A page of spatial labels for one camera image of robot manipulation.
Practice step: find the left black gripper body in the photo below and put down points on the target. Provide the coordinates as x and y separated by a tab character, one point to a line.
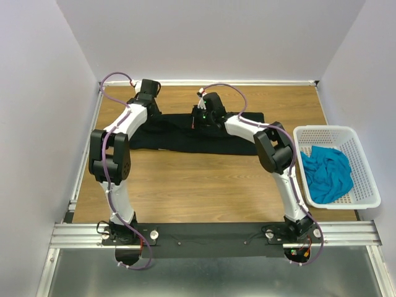
157	111

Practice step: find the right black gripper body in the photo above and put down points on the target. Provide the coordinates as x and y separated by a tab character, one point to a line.
200	119

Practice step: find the black t shirt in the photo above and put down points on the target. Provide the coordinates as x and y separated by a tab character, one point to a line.
174	132

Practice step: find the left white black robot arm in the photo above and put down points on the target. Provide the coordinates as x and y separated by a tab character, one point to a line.
109	156

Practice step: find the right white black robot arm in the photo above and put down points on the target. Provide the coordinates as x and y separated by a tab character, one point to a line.
277	155

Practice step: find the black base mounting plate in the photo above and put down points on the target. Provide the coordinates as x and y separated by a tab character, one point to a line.
168	251

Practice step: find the blue t shirt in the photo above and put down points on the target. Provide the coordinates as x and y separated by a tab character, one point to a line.
328	174

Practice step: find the white plastic basket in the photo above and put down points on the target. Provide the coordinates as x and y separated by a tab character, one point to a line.
364	194

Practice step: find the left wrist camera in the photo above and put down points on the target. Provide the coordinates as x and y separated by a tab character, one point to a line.
136	84

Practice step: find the aluminium back rail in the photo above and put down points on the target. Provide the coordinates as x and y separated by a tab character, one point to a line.
201	83

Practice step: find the aluminium front rail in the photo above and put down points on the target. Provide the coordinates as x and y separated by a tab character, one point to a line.
358	233

